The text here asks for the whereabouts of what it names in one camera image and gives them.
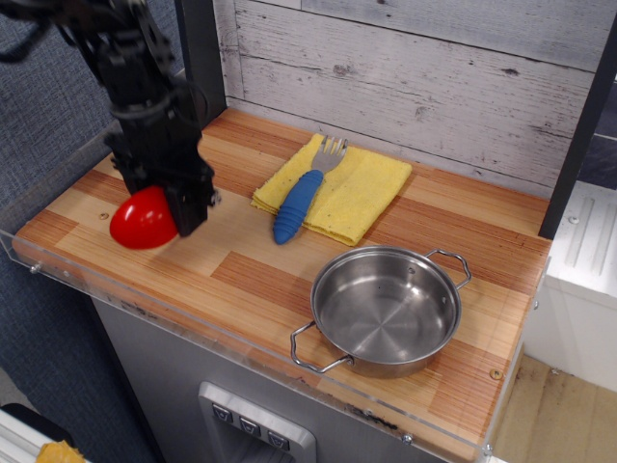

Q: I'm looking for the steel pan with handles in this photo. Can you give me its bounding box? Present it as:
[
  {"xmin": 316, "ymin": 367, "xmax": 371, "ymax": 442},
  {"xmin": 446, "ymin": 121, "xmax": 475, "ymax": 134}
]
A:
[{"xmin": 290, "ymin": 245, "xmax": 472, "ymax": 378}]

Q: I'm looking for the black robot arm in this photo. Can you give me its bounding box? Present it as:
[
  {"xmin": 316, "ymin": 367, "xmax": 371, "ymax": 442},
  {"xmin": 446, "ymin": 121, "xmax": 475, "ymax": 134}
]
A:
[{"xmin": 1, "ymin": 1, "xmax": 218, "ymax": 237}]

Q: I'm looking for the white appliance at right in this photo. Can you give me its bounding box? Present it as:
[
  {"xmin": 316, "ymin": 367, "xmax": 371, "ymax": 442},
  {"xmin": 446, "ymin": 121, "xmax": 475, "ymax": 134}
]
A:
[{"xmin": 523, "ymin": 181, "xmax": 616, "ymax": 391}]

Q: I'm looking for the yellow object bottom left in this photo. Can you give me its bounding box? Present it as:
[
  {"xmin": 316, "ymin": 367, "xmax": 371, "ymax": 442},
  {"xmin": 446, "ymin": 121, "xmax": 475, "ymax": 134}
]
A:
[{"xmin": 35, "ymin": 441, "xmax": 86, "ymax": 463}]

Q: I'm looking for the red half tomato bowl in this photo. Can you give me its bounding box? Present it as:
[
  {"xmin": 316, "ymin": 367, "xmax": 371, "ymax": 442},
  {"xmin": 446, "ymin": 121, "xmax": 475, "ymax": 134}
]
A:
[{"xmin": 110, "ymin": 185, "xmax": 178, "ymax": 250}]

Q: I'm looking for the grey cabinet with dispenser panel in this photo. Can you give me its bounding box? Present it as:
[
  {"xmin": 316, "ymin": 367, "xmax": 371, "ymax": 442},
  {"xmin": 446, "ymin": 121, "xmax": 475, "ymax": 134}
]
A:
[{"xmin": 91, "ymin": 296, "xmax": 435, "ymax": 463}]

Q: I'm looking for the black vertical post right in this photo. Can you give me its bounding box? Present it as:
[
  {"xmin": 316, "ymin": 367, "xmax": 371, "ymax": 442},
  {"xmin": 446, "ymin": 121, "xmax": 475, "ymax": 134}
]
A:
[{"xmin": 538, "ymin": 18, "xmax": 616, "ymax": 239}]

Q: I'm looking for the black vertical post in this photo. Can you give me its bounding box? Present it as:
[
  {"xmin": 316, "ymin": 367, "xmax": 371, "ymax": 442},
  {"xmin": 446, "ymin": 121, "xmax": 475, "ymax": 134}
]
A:
[
  {"xmin": 538, "ymin": 18, "xmax": 616, "ymax": 239},
  {"xmin": 174, "ymin": 0, "xmax": 227, "ymax": 127}
]

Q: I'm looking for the black vertical post left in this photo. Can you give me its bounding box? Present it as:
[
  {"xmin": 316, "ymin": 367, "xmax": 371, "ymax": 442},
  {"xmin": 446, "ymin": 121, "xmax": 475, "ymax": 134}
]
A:
[{"xmin": 174, "ymin": 0, "xmax": 227, "ymax": 127}]

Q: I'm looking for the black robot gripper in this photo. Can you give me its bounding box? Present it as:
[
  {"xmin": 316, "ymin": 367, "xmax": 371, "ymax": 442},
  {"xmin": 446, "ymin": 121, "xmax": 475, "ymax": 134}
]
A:
[{"xmin": 105, "ymin": 89, "xmax": 221, "ymax": 237}]

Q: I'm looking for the clear acrylic table guard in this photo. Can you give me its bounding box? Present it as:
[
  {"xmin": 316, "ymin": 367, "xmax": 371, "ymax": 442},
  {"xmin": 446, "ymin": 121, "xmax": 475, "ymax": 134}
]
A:
[{"xmin": 3, "ymin": 95, "xmax": 549, "ymax": 462}]

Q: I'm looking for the yellow folded cloth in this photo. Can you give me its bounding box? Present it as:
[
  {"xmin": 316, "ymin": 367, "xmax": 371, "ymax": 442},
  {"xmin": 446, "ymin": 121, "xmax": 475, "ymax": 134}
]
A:
[{"xmin": 252, "ymin": 134, "xmax": 412, "ymax": 246}]

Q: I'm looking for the blue handled metal fork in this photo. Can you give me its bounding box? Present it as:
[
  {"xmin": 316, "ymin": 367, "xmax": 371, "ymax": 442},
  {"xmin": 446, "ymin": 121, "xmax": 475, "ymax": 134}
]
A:
[{"xmin": 273, "ymin": 137, "xmax": 348, "ymax": 245}]

